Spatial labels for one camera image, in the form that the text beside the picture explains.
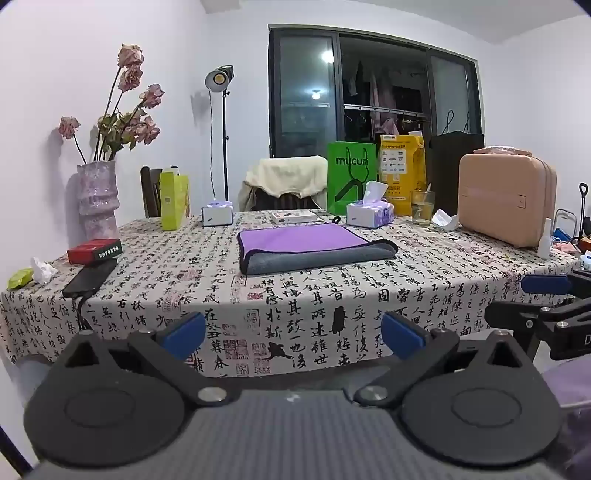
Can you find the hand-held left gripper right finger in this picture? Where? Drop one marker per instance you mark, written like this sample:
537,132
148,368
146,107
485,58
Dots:
402,338

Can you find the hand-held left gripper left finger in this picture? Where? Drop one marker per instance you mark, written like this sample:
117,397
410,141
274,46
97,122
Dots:
183,334

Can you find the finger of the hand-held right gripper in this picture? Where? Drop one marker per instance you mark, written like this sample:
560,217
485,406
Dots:
545,284
515,316

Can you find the purple and grey towel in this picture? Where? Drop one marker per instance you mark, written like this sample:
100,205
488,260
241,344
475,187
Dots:
304,244

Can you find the small white bottle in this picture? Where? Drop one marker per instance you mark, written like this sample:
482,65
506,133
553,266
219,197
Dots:
545,240

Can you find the purple cloth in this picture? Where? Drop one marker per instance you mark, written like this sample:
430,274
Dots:
570,392

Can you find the calligraphy print tablecloth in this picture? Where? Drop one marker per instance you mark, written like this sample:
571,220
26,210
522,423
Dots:
323,300

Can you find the black phone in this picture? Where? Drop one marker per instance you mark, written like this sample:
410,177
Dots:
90,278

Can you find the folded white paper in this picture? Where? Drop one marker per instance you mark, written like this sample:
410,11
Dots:
444,219

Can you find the red and black box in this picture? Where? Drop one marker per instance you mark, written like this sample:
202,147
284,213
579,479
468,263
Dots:
94,251

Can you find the white tissue box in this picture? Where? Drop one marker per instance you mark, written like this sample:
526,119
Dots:
217,215

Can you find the glass cup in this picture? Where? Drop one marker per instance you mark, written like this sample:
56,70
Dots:
421,207

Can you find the purple tissue pack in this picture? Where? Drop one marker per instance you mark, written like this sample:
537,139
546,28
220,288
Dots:
370,210

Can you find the yellow-green paper bag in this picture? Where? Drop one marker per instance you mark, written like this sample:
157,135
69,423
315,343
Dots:
174,201

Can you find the pink cloth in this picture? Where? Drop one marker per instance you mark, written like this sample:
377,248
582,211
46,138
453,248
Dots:
501,150

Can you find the black paper bag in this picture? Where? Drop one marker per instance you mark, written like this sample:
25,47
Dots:
455,170

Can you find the dark wooden chair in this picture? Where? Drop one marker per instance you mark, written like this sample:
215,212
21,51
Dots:
286,201
150,191

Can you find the crumpled white tissue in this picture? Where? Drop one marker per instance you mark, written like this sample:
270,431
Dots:
42,271

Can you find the flat white box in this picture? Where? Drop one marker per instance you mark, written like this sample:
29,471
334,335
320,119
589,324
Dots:
295,216

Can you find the purple speckled ceramic vase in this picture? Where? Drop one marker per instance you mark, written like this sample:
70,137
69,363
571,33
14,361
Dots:
96,198

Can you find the yellow paper bag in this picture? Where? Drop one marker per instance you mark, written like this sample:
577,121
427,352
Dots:
401,173

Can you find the green paper bag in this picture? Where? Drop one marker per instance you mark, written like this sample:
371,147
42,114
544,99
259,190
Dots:
351,177

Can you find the green wrapper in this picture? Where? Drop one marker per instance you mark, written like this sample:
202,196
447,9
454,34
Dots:
21,278

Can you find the cream cloth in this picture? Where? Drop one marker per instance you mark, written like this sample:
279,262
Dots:
284,177

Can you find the studio floor lamp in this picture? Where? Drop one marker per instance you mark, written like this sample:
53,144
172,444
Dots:
222,134

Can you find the dried pink roses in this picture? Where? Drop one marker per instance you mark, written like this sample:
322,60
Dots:
127,115

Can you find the dark framed sliding glass door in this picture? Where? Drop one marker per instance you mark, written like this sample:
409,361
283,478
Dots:
374,92

